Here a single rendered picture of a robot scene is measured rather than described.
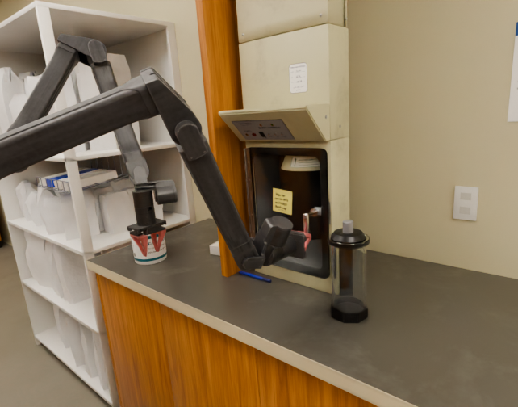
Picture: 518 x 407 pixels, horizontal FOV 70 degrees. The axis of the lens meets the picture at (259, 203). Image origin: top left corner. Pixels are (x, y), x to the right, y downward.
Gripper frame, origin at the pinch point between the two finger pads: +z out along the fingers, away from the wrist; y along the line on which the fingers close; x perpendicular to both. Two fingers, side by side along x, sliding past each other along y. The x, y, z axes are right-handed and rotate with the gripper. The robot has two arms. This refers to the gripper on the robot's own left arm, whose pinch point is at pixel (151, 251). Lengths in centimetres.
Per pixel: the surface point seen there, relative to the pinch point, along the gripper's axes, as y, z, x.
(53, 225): 14, 12, 114
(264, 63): 32, -54, -24
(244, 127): 24.9, -35.6, -20.7
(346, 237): 21, -7, -56
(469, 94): 75, -40, -71
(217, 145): 24.3, -30.0, -8.9
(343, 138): 40, -31, -46
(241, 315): 7.4, 16.2, -29.9
